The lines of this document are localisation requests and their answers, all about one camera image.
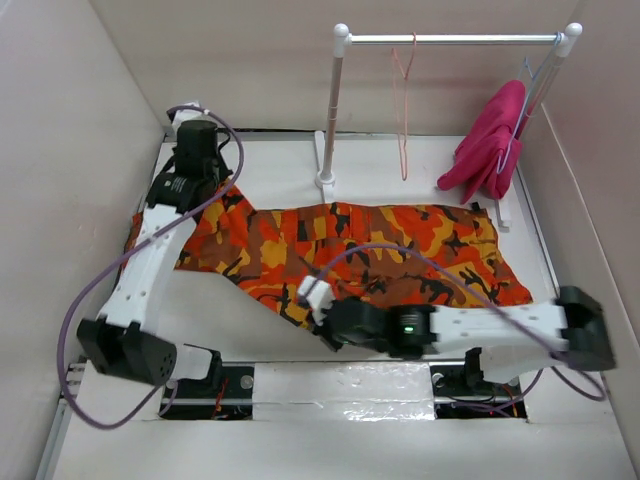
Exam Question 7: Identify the orange camouflage trousers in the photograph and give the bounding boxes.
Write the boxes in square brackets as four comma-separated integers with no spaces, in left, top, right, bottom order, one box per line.
[124,184,534,331]

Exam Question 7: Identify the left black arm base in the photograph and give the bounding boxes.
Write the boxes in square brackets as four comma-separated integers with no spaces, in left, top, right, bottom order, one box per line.
[159,362,256,421]

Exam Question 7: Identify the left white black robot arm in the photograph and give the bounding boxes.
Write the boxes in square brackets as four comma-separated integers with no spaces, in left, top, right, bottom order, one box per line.
[77,119,230,397]

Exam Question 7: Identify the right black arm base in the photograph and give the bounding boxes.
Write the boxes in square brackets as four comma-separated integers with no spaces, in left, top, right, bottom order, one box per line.
[430,348,527,420]

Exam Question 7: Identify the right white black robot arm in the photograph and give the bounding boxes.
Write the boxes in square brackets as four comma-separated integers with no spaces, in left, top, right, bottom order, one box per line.
[298,277,616,394]

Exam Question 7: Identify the silver taped white panel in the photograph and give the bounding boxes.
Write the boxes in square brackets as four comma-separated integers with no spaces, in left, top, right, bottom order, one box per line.
[252,361,435,422]

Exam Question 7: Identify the white metal clothes rack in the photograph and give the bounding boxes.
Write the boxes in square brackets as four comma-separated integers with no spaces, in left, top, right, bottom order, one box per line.
[314,22,583,203]

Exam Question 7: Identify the magenta pink garment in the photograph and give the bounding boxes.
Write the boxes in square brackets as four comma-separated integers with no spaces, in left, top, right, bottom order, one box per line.
[437,80,526,204]

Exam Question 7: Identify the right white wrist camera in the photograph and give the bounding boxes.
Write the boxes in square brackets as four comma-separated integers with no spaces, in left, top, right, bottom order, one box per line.
[297,275,335,314]

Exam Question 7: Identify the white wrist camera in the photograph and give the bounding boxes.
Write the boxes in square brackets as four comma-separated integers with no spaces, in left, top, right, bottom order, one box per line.
[167,101,205,130]
[297,275,335,314]

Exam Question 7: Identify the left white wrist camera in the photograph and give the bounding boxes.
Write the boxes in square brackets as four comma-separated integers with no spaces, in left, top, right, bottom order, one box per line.
[167,101,205,130]

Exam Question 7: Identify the pink wire hanger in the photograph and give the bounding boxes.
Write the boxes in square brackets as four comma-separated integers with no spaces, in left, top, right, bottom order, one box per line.
[391,32,417,181]

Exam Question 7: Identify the light blue wire hanger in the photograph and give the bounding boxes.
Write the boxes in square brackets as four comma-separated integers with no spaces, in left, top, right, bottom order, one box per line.
[496,32,562,174]

